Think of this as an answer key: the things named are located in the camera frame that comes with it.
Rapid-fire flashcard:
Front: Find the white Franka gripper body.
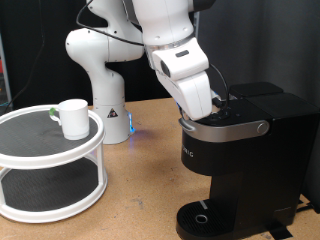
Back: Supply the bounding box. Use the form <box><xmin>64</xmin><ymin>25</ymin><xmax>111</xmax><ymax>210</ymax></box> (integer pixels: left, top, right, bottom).
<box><xmin>155</xmin><ymin>70</ymin><xmax>215</xmax><ymax>122</ymax></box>

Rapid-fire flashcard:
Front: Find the silver Keurig lid handle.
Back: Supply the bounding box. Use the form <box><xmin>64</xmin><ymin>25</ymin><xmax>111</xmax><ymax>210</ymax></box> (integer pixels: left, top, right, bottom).
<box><xmin>178</xmin><ymin>117</ymin><xmax>270</xmax><ymax>143</ymax></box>

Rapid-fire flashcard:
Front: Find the black Keurig coffee machine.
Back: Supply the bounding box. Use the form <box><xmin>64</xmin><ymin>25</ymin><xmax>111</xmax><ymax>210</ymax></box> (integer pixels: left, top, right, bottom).
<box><xmin>175</xmin><ymin>81</ymin><xmax>320</xmax><ymax>240</ymax></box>

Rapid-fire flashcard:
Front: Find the black Keurig drip tray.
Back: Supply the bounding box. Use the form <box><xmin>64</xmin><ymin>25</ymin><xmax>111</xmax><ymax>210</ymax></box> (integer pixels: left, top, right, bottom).
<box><xmin>175</xmin><ymin>199</ymin><xmax>234</xmax><ymax>240</ymax></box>

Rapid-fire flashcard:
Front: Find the grey backdrop curtain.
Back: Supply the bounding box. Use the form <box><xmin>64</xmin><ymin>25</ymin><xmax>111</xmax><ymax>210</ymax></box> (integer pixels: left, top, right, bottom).
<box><xmin>192</xmin><ymin>0</ymin><xmax>320</xmax><ymax>214</ymax></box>

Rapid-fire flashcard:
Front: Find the black backdrop curtain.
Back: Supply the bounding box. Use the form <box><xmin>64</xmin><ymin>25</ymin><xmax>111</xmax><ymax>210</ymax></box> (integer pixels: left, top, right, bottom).
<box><xmin>0</xmin><ymin>0</ymin><xmax>196</xmax><ymax>111</ymax></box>

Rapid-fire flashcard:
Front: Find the white two-tier turntable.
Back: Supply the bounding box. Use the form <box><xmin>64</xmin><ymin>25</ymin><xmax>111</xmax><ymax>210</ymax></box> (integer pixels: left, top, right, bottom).
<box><xmin>0</xmin><ymin>104</ymin><xmax>109</xmax><ymax>224</ymax></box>

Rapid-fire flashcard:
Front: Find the grey shelf edge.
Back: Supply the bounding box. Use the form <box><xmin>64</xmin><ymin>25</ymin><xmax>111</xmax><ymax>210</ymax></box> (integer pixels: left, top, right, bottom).
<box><xmin>0</xmin><ymin>33</ymin><xmax>14</xmax><ymax>113</ymax></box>

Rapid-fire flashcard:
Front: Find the blue-mounted wrist camera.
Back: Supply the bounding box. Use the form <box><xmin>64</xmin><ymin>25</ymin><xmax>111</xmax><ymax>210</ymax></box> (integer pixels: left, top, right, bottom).
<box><xmin>209</xmin><ymin>88</ymin><xmax>224</xmax><ymax>108</ymax></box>

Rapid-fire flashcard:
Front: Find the metal curtain frame post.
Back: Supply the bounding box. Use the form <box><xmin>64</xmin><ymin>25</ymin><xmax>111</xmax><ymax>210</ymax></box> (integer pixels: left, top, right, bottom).
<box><xmin>190</xmin><ymin>9</ymin><xmax>201</xmax><ymax>98</ymax></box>

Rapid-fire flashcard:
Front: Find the thin black camera cable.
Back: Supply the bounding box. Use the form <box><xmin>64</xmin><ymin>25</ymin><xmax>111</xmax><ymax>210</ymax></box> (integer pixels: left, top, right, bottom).
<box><xmin>1</xmin><ymin>0</ymin><xmax>232</xmax><ymax>116</ymax></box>

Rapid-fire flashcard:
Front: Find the white mug green-taped handle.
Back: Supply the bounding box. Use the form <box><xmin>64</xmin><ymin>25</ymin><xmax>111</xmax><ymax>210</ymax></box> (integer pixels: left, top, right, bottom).
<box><xmin>48</xmin><ymin>98</ymin><xmax>91</xmax><ymax>141</ymax></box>

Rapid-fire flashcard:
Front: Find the black Keurig power cable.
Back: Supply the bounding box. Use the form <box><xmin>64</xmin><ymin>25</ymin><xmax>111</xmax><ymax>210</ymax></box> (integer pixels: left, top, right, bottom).
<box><xmin>294</xmin><ymin>199</ymin><xmax>317</xmax><ymax>215</ymax></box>

